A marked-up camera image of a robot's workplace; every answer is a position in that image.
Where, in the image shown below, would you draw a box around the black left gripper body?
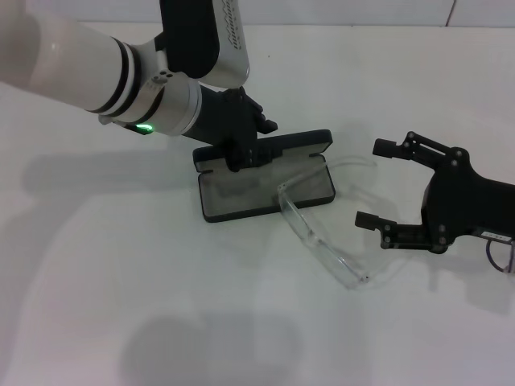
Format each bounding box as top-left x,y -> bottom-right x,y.
183,85 -> 263,162

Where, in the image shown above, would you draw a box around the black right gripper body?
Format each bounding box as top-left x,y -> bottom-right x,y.
420,147 -> 515,257

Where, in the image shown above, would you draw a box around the black glasses case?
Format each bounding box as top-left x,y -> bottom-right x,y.
192,128 -> 336,224

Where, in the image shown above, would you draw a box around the clear white glasses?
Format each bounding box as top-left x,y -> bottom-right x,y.
276,155 -> 379,290

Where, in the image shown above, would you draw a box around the black right arm connector cable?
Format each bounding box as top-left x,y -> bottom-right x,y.
484,236 -> 515,275

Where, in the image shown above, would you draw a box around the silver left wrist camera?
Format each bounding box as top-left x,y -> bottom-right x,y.
159,0 -> 251,88

